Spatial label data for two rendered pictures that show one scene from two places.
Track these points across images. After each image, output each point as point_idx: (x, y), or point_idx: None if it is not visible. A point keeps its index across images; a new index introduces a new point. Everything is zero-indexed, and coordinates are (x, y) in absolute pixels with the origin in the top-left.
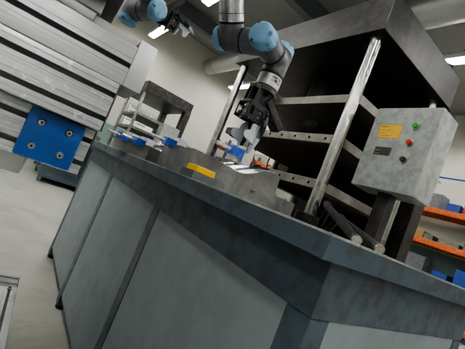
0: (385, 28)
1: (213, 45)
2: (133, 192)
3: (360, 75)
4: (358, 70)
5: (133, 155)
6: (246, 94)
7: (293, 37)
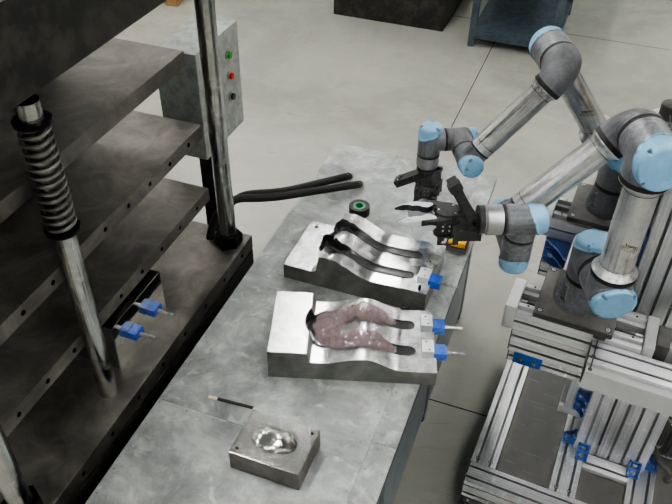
0: None
1: (474, 177)
2: None
3: (217, 38)
4: (212, 30)
5: (438, 334)
6: (438, 181)
7: (83, 12)
